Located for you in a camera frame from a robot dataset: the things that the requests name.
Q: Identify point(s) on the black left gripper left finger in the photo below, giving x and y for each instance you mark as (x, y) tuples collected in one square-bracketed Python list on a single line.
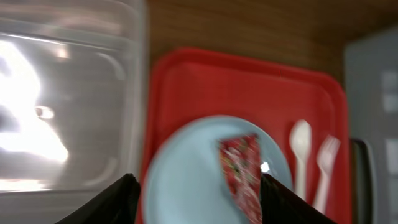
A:
[(117, 204)]

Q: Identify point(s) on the red serving tray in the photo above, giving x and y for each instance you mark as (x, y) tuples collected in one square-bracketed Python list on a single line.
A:
[(189, 83)]

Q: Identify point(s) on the red snack wrapper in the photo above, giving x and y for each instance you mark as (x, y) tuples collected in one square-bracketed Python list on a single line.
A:
[(240, 159)]

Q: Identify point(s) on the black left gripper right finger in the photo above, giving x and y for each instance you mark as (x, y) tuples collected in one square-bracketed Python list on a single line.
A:
[(281, 206)]

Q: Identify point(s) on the white tissue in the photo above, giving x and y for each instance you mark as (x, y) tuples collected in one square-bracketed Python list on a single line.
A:
[(265, 167)]

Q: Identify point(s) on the light blue plate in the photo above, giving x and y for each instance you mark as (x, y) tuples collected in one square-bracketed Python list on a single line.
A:
[(185, 184)]

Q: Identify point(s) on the grey dishwasher rack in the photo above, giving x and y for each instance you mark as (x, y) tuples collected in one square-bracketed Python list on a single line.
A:
[(370, 69)]

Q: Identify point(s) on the white plastic spoon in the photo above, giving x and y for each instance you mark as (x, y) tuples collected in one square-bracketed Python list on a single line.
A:
[(300, 141)]

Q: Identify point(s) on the white plastic fork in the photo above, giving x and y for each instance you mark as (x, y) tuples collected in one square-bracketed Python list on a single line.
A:
[(325, 161)]

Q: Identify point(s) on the clear plastic bin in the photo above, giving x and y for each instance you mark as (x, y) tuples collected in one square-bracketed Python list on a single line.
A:
[(73, 94)]

